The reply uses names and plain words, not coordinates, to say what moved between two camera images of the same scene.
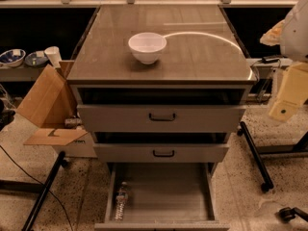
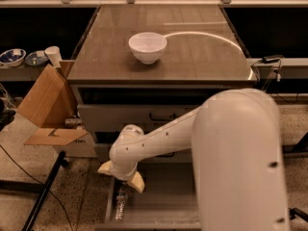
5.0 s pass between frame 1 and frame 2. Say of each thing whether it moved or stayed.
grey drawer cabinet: stayed
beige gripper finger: moved
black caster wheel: stayed
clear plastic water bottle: stayed
